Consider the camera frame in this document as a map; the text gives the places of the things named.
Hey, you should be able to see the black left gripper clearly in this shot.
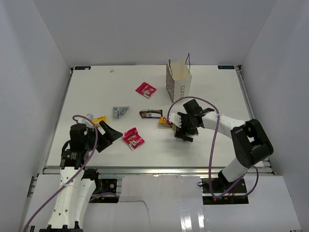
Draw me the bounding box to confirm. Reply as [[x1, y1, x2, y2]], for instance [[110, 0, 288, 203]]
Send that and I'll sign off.
[[84, 120, 122, 152]]

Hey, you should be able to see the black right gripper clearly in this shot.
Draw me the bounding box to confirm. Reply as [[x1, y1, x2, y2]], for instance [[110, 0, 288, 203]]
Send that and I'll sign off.
[[175, 112, 197, 142]]

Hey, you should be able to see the red snack packet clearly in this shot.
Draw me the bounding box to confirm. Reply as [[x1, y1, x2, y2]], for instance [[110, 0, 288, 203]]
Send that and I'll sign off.
[[122, 128, 145, 151], [135, 82, 156, 98]]

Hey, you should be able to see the yellow M&M's packet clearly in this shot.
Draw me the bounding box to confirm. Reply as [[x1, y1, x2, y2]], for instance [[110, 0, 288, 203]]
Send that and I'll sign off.
[[158, 116, 171, 127]]

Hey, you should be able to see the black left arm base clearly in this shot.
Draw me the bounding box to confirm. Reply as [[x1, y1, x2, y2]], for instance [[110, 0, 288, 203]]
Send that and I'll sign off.
[[83, 169, 119, 203]]

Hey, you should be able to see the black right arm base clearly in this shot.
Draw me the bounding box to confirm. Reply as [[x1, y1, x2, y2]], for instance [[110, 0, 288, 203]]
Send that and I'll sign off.
[[197, 177, 249, 205]]

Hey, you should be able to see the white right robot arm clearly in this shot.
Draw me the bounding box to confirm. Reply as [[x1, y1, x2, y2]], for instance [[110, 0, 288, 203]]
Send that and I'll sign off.
[[168, 108, 274, 193]]

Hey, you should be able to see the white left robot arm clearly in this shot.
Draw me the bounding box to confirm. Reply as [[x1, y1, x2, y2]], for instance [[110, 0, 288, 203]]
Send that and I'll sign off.
[[43, 121, 122, 232]]

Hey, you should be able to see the white paper coffee bag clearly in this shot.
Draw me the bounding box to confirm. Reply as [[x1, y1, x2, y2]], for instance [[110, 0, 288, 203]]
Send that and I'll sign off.
[[166, 53, 192, 103]]

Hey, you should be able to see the small yellow snack packet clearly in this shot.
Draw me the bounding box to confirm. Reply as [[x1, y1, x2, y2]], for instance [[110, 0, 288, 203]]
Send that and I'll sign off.
[[92, 116, 107, 127]]

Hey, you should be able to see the silver grey snack packet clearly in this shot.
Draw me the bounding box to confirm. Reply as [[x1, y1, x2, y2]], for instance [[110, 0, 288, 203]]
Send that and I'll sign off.
[[112, 106, 130, 118]]

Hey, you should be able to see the brown chocolate bar wrapper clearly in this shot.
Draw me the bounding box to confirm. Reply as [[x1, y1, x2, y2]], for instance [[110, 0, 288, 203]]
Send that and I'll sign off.
[[139, 109, 163, 119]]

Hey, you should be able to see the black corner label left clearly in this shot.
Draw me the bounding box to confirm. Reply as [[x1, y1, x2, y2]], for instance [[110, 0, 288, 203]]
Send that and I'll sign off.
[[74, 66, 91, 70]]

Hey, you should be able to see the black corner label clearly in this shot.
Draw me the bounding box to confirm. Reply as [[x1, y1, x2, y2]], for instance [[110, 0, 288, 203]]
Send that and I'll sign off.
[[218, 65, 235, 70], [74, 66, 91, 70]]

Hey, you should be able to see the black corner label right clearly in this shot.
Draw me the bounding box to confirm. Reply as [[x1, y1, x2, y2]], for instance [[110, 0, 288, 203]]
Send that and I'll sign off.
[[218, 65, 235, 70]]

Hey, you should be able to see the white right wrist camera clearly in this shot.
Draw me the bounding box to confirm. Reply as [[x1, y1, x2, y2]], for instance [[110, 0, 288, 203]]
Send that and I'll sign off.
[[168, 113, 182, 128]]

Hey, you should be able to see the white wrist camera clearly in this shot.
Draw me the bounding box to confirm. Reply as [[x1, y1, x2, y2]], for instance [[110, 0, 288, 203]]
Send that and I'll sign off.
[[168, 113, 182, 128], [86, 114, 94, 121]]

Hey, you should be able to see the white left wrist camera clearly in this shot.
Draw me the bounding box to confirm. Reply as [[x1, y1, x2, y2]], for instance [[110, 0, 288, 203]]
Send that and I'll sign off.
[[86, 114, 94, 121]]

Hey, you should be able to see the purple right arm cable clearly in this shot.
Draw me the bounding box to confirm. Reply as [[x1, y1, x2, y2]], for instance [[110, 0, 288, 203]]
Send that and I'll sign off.
[[168, 96, 260, 198]]

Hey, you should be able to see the aluminium table edge rail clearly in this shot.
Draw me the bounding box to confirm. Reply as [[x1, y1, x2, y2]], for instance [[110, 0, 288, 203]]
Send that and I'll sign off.
[[19, 65, 276, 232]]

